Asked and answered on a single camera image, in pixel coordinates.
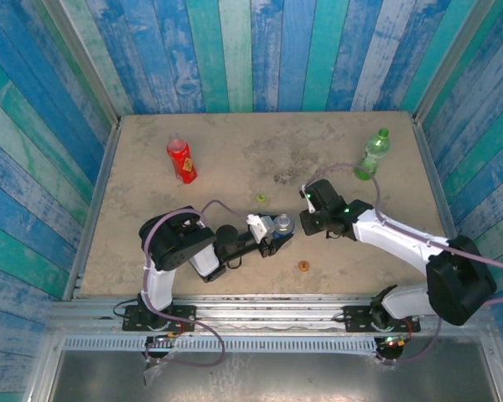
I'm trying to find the clear water bottle blue label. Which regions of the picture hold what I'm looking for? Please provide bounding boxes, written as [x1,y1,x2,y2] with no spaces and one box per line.
[272,213,297,238]

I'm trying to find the green drink bottle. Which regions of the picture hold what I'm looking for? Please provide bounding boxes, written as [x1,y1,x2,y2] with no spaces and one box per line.
[354,127,392,182]

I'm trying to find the red drink bottle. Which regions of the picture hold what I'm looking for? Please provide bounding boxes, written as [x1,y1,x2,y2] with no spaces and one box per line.
[166,132,199,185]

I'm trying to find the steel sheet panel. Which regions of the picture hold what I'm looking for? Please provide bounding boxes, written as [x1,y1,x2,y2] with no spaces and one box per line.
[45,349,502,402]

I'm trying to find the aluminium mounting rail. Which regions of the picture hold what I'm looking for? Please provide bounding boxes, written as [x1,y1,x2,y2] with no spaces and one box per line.
[45,294,498,336]

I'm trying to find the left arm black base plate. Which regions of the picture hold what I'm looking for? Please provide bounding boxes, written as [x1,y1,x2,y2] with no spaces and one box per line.
[122,304,197,332]

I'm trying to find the grey slotted cable duct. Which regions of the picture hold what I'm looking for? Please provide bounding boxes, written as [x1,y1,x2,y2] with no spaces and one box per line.
[61,337,379,353]

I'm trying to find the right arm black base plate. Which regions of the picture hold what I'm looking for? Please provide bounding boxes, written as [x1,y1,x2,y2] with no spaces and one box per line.
[344,305,421,334]

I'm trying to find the aluminium table side rail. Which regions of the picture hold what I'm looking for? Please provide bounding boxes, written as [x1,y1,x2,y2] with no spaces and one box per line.
[412,116,479,302]
[62,121,122,301]

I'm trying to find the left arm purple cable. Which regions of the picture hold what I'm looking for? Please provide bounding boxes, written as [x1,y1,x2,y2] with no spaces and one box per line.
[142,198,252,368]

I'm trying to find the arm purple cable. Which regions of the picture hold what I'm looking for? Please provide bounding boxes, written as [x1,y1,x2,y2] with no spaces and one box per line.
[142,198,252,368]
[303,162,503,365]

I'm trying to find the thin black base cable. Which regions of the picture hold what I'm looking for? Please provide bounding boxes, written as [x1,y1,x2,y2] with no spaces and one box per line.
[111,297,137,319]

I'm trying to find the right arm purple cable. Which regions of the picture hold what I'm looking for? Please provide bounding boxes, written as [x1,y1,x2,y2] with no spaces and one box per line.
[303,162,503,365]

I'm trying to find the aluminium corner post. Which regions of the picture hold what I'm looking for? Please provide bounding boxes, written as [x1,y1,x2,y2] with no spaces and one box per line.
[40,0,122,126]
[412,0,498,122]

